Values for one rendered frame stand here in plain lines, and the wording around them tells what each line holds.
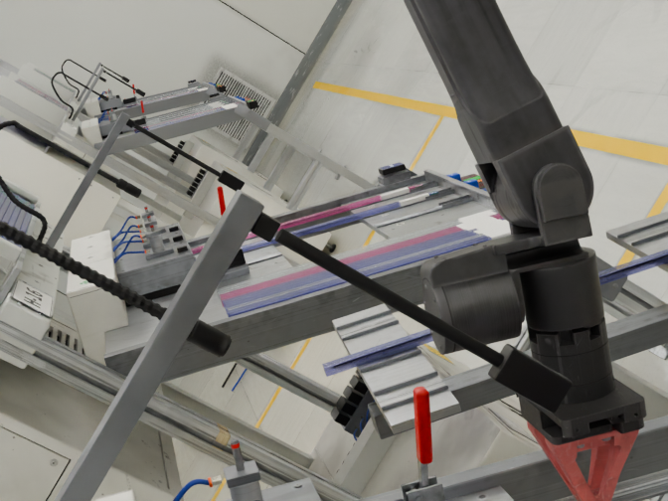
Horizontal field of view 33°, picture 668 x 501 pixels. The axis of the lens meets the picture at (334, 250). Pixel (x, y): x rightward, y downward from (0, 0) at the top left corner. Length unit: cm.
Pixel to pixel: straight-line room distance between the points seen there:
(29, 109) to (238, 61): 327
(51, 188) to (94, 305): 337
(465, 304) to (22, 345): 94
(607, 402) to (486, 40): 27
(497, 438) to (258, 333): 42
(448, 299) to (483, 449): 105
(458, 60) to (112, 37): 748
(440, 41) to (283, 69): 756
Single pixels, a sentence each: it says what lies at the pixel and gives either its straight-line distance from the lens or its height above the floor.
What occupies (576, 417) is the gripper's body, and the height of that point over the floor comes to 104.
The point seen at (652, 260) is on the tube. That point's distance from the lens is 133.
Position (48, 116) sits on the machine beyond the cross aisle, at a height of 145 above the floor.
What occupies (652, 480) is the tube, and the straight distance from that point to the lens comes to 92.
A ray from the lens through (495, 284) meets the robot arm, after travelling 81.
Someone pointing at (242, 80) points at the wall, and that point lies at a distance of 831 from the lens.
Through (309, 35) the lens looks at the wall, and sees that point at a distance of 840.
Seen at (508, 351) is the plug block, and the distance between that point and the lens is 66.
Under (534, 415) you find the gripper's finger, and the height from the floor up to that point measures 104.
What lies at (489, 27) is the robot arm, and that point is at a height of 123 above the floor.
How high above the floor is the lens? 145
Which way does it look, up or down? 16 degrees down
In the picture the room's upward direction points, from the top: 60 degrees counter-clockwise
